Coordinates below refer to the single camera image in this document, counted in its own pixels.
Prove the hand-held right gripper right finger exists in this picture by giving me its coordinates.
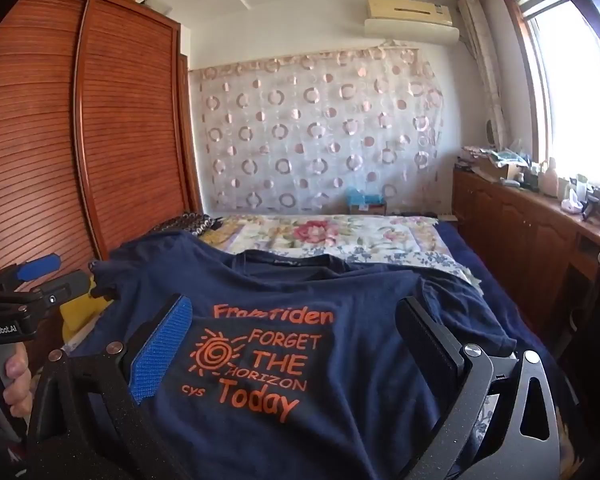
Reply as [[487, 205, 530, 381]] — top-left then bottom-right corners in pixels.
[[395, 296, 563, 480]]

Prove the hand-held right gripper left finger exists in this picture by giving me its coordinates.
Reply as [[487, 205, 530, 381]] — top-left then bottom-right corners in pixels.
[[27, 294, 196, 480]]

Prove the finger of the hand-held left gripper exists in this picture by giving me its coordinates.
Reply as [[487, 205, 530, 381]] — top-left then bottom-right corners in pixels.
[[35, 271, 92, 307], [10, 254, 63, 283]]

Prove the navy printed t-shirt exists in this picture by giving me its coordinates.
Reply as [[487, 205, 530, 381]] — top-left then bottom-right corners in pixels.
[[70, 230, 518, 480]]

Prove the person's left hand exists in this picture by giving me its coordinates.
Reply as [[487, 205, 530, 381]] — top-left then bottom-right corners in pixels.
[[0, 345, 32, 423]]

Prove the yellow plush toy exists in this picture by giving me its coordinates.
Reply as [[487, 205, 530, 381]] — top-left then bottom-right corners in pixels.
[[60, 300, 116, 346]]

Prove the navy blanket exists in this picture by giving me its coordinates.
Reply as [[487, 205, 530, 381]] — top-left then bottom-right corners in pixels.
[[432, 220, 581, 411]]

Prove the black studded pillow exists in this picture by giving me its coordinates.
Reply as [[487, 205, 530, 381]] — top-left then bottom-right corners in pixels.
[[145, 212, 226, 241]]

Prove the wooden slatted wardrobe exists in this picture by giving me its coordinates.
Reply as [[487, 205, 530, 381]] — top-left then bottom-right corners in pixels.
[[0, 0, 203, 321]]

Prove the wooden low cabinet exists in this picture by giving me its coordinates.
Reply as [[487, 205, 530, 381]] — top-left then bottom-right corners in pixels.
[[452, 167, 600, 361]]

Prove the blue tissue box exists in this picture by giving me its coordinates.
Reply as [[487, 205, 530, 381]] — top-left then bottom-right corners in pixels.
[[345, 187, 387, 216]]

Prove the pink floral quilt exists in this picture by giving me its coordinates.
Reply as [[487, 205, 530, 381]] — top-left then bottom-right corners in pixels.
[[200, 214, 441, 266]]

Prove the cardboard box of papers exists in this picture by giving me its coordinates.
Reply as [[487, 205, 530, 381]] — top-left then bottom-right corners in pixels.
[[462, 145, 531, 183]]

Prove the pink bottle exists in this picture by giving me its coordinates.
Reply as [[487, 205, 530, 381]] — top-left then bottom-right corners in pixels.
[[540, 157, 561, 196]]

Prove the sheer circle-patterned curtain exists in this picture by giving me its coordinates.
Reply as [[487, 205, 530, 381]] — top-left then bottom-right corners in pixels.
[[187, 45, 446, 216]]

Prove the beige window drape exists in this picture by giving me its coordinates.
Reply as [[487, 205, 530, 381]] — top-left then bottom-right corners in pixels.
[[457, 0, 511, 148]]

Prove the cream air conditioner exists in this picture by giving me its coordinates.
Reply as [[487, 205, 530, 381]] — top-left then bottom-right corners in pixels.
[[364, 0, 461, 43]]

